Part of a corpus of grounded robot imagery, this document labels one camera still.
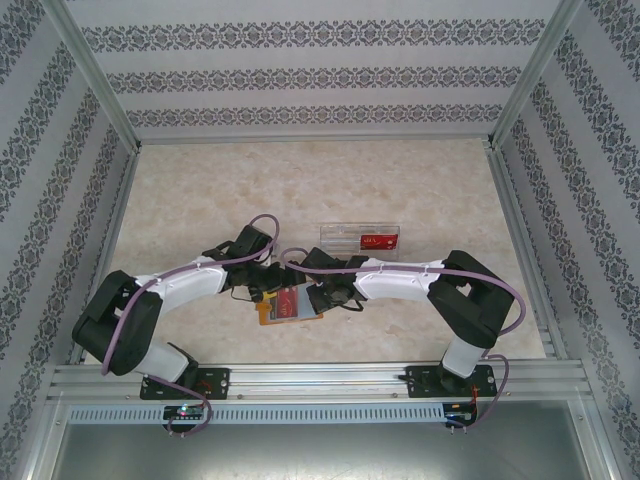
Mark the left aluminium side rail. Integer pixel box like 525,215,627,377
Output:
69,147,142,366

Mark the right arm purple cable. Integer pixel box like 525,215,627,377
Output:
280,246,525,432

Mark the aluminium back rail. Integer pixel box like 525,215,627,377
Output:
134,133,496,147

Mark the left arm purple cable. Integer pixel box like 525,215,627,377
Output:
101,213,282,434

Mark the perforated grey cable duct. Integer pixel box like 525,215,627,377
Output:
69,402,446,425

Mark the aluminium side rail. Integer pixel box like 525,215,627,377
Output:
69,147,142,366
485,144,569,361

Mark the orange leather card holder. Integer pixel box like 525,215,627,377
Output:
257,284,326,329

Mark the left aluminium frame post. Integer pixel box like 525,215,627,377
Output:
47,0,142,151

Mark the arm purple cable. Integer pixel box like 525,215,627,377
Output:
101,213,282,434
280,246,525,432

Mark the aluminium frame post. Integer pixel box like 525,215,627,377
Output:
47,0,142,151
487,0,586,150

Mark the clear acrylic card organizer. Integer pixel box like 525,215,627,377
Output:
318,224,402,259

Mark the right aluminium side rail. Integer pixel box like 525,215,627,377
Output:
485,144,569,361

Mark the red vip card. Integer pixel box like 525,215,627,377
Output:
359,233,400,251
269,287,307,321

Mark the grey metal sheet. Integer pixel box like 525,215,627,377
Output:
49,422,601,480

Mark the right aluminium frame post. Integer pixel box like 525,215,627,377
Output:
487,0,586,150

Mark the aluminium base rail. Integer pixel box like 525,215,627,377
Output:
49,363,587,401

